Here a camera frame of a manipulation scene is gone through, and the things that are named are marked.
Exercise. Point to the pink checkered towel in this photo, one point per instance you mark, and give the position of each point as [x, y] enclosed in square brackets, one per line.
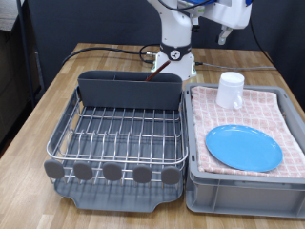
[206, 108]

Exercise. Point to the dark grey cutlery holder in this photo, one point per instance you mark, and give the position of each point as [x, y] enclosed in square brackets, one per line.
[127, 92]

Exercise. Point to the red-brown wooden spoon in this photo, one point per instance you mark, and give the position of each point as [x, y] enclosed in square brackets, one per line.
[157, 70]

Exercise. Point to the grey plastic crate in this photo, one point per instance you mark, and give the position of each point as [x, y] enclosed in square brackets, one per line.
[241, 197]

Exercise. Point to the black metal pole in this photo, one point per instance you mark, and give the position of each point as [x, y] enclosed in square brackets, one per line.
[25, 47]

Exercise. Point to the metal dish drying rack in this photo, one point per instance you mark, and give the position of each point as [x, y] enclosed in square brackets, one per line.
[120, 198]

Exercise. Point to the dark cabinet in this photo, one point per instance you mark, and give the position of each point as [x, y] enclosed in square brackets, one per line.
[9, 79]

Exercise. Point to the white plastic mug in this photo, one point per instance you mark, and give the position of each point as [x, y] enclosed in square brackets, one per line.
[228, 92]

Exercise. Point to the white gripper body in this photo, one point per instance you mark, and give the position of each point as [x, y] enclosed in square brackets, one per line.
[232, 14]

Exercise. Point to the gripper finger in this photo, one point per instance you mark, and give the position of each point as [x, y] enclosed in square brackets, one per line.
[224, 36]
[195, 27]

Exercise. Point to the wrist camera on blue mount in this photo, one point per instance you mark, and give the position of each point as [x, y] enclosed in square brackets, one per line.
[198, 1]

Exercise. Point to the blue plastic plate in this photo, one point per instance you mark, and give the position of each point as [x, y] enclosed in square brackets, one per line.
[244, 148]

